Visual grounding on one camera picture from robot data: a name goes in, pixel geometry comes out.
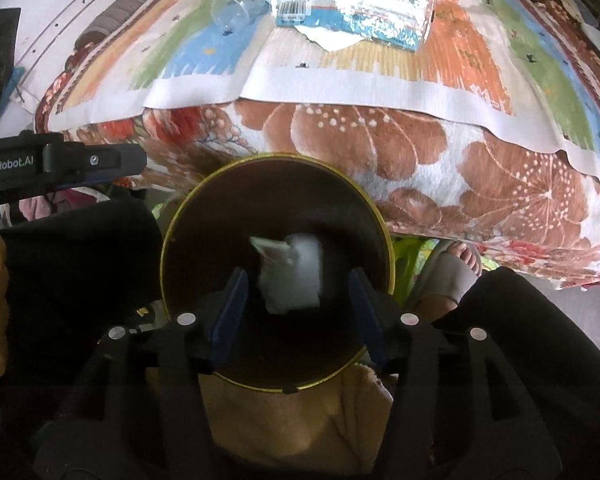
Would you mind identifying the black bin with gold rim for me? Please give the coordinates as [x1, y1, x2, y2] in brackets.
[160, 152, 396, 393]

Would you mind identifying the person's right foot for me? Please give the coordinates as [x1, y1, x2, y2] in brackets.
[412, 240, 483, 323]

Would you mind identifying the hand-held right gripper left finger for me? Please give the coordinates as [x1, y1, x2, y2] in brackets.
[35, 267, 251, 480]

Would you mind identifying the pink cloth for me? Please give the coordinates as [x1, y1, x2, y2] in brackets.
[19, 187, 112, 222]

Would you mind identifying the colourful striped mat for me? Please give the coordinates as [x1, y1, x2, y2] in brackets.
[47, 0, 600, 196]

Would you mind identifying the blue and white plastic packet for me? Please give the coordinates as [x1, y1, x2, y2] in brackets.
[272, 0, 436, 52]

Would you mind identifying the clear plastic cup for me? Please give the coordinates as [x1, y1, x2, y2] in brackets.
[211, 0, 271, 31]

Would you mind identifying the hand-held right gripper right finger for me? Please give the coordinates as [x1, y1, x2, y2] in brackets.
[346, 267, 563, 480]

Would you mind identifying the grey sandal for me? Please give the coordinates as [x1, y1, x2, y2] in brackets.
[419, 252, 478, 311]

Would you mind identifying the cream towel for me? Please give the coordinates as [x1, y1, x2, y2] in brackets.
[150, 364, 396, 480]

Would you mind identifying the green patterned mat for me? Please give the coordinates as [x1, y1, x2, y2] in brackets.
[394, 237, 442, 303]

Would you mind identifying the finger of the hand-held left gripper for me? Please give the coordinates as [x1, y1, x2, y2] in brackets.
[42, 141, 148, 185]
[55, 176, 113, 194]

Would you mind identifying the floral blanket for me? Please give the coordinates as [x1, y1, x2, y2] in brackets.
[35, 0, 600, 292]

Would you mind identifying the person's leg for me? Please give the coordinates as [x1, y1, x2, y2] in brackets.
[0, 199, 167, 411]
[427, 266, 600, 480]

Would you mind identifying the white tissue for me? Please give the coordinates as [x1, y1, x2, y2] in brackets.
[250, 232, 324, 316]

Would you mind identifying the person's left leg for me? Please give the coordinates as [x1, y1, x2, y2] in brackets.
[0, 199, 167, 411]

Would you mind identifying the person's right leg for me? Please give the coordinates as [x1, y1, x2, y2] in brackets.
[427, 266, 600, 480]

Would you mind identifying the white paper sheet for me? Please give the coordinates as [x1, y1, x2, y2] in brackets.
[300, 27, 367, 53]

